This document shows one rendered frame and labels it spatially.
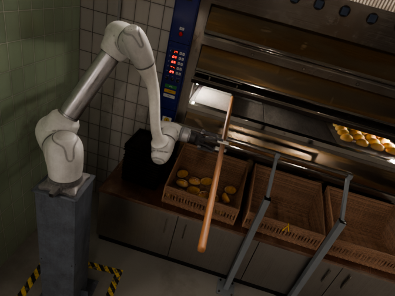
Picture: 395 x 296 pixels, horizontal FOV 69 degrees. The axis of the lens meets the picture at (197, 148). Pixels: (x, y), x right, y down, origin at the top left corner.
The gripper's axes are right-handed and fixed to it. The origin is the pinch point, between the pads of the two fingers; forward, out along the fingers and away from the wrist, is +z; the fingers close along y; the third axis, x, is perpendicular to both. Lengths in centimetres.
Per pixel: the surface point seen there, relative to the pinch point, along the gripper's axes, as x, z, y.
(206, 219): 65, 0, 0
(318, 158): -55, 77, 16
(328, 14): -54, 40, -81
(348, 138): -69, 97, -2
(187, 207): -6, -10, 59
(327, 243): 6, 83, 43
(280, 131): -54, 41, 3
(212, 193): 47.7, 0.1, -0.4
